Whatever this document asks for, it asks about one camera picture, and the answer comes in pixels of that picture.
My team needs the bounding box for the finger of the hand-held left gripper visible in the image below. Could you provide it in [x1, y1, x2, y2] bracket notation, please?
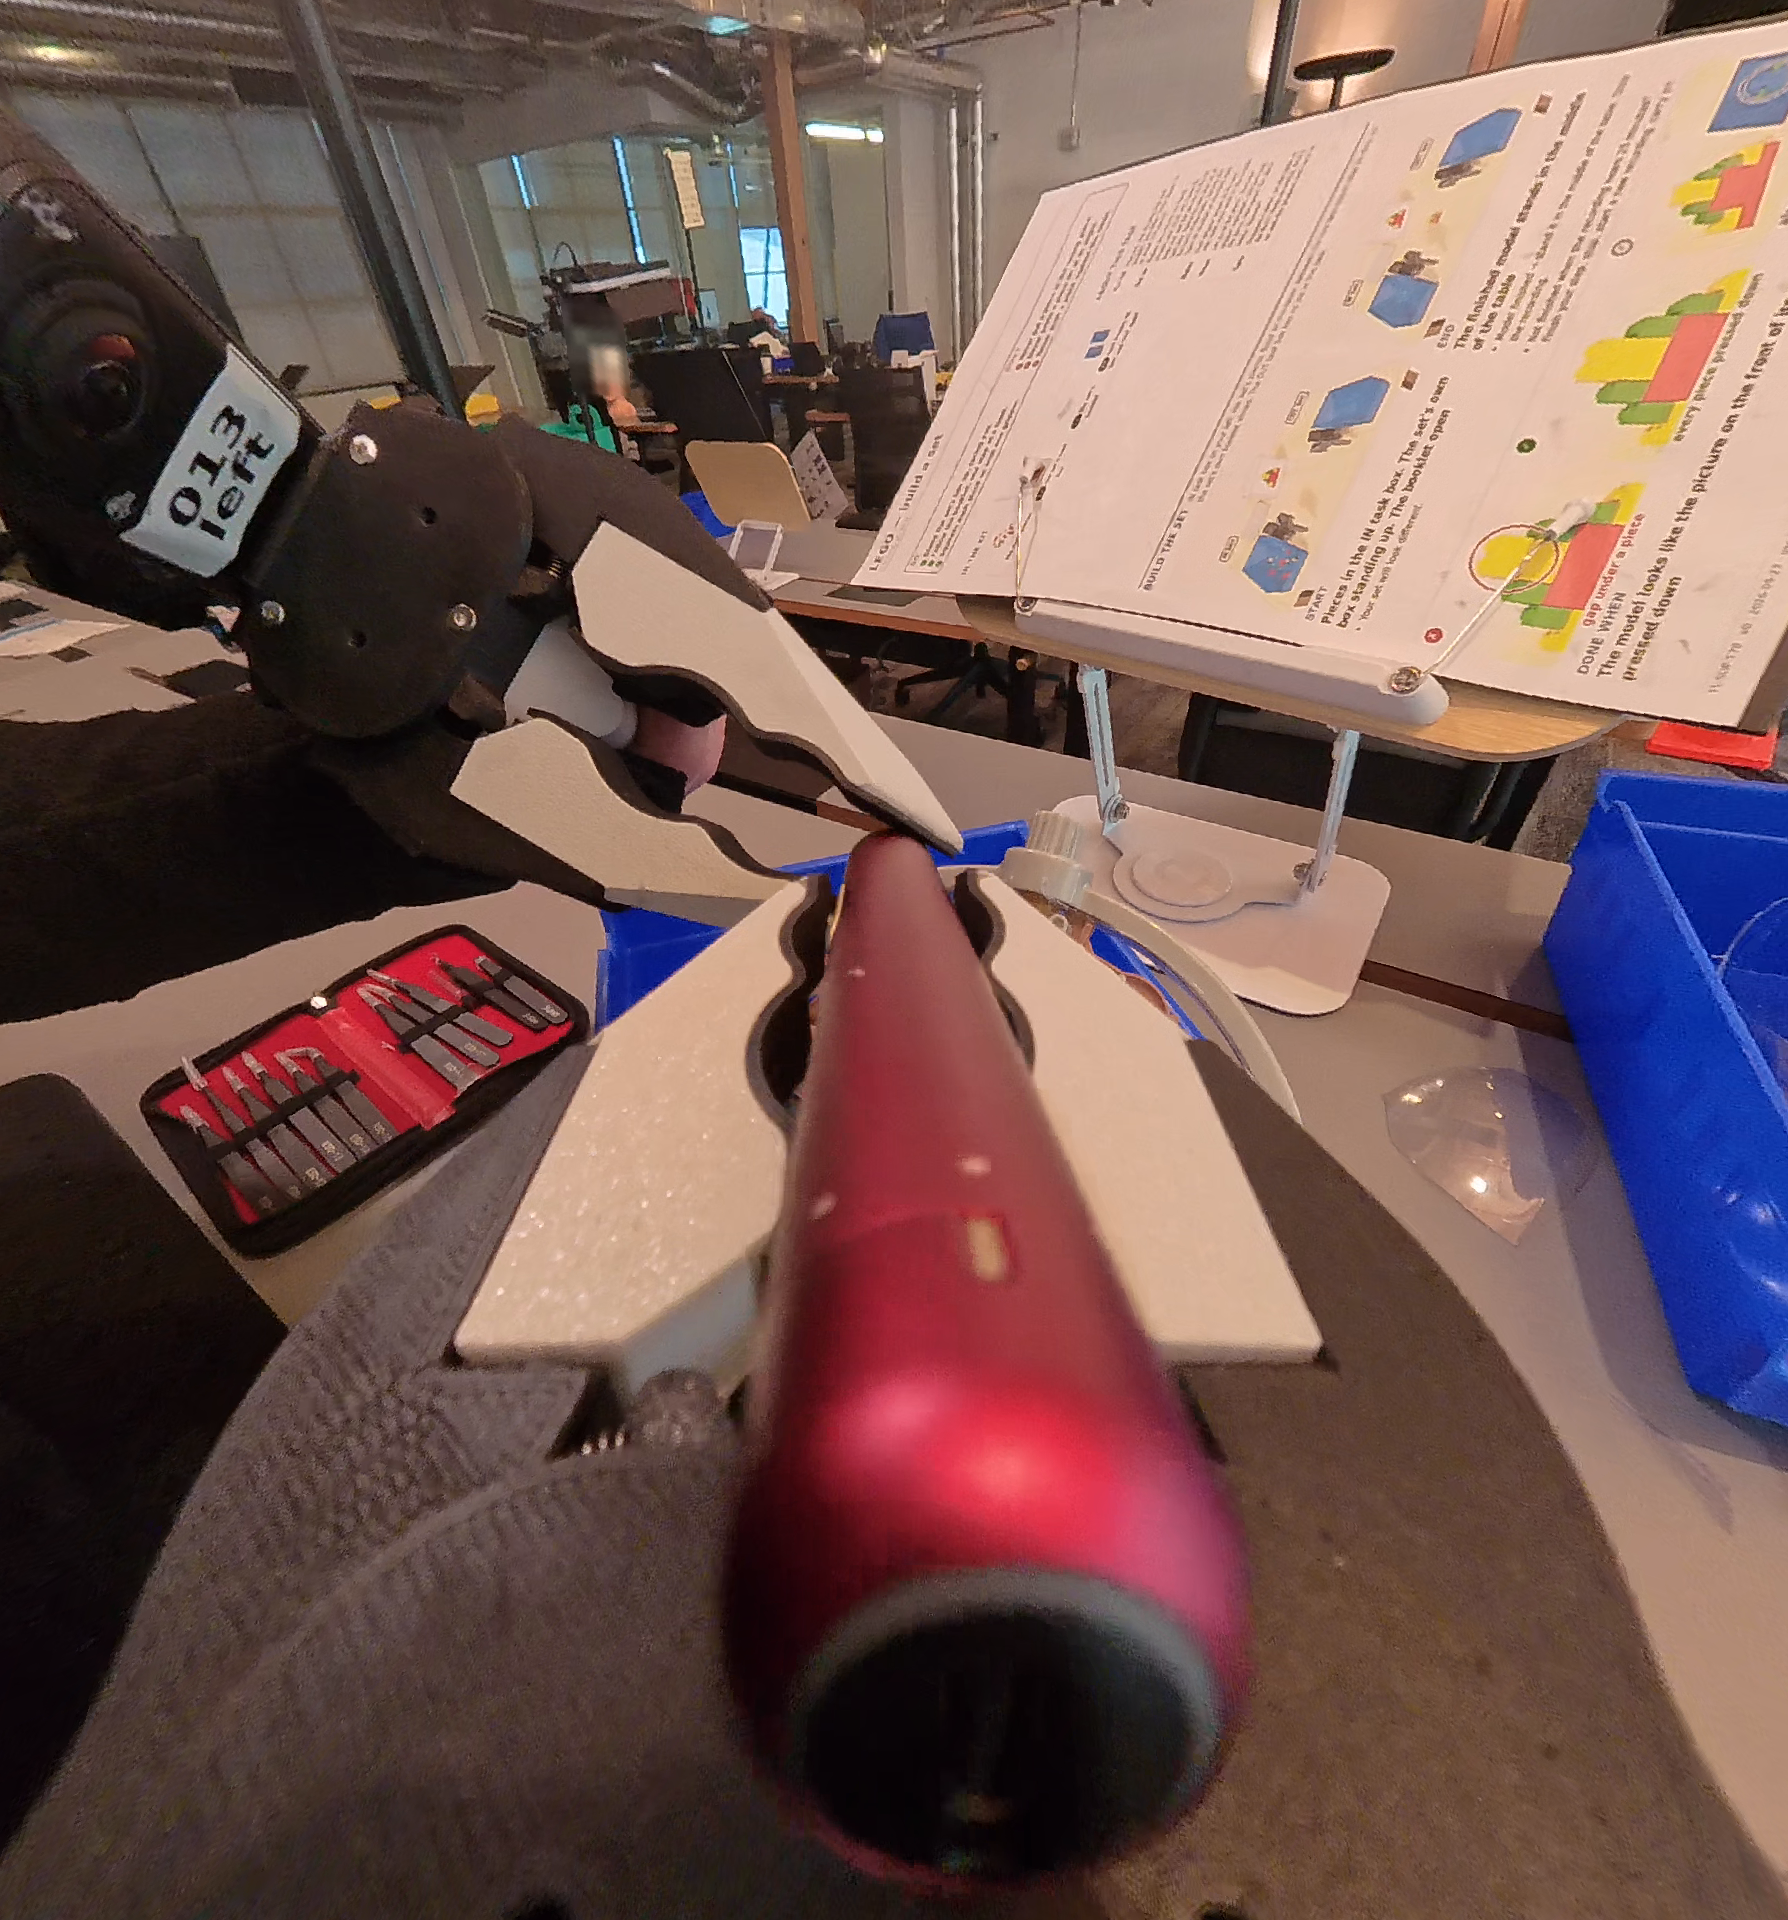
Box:
[568, 517, 968, 859]
[447, 720, 813, 925]

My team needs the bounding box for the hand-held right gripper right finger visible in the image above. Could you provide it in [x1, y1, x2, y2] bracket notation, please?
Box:
[954, 870, 1327, 1368]

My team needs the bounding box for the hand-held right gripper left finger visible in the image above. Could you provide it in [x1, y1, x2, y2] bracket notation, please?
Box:
[450, 873, 837, 1394]

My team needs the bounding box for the blue plastic bin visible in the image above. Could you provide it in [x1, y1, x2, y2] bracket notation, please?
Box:
[596, 819, 1196, 1037]
[1547, 769, 1788, 1444]

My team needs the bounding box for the red electric screwdriver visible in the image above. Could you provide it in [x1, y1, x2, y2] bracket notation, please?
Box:
[723, 832, 1257, 1886]

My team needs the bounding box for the plastic marble maze toy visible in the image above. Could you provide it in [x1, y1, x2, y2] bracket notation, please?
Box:
[991, 809, 1301, 1119]

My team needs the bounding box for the person's left forearm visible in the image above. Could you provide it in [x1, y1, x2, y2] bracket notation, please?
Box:
[0, 697, 611, 1037]

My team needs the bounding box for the person's left hand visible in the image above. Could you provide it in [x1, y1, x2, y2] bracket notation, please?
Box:
[629, 704, 730, 817]

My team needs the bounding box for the long grey background table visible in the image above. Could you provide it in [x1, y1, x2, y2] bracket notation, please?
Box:
[765, 571, 1015, 661]

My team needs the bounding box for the small wooden book stand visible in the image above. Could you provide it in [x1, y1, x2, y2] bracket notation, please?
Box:
[681, 440, 822, 590]

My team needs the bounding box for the wooden white book stand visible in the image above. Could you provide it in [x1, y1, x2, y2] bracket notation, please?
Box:
[849, 0, 1788, 1014]

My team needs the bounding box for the clear plastic shell fragment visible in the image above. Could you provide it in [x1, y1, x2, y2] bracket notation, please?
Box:
[1379, 1066, 1600, 1247]

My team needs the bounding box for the set of black tweezers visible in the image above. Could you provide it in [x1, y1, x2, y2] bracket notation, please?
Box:
[180, 960, 566, 1223]

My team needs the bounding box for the black metal pole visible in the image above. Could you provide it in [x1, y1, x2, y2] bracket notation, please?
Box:
[275, 0, 463, 424]

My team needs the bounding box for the wooden pillar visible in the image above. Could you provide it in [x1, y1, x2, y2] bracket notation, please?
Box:
[757, 31, 822, 347]

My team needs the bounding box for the red black tweezers case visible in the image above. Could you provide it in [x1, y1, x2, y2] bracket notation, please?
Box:
[137, 925, 591, 1258]

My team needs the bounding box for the black desk mat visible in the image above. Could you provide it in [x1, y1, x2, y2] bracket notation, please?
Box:
[0, 1072, 287, 1876]

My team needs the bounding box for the printed instruction sheet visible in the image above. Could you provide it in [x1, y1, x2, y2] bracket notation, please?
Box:
[849, 7, 1788, 732]

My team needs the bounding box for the orange plastic bracket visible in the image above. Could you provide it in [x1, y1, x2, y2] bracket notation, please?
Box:
[1644, 720, 1782, 774]

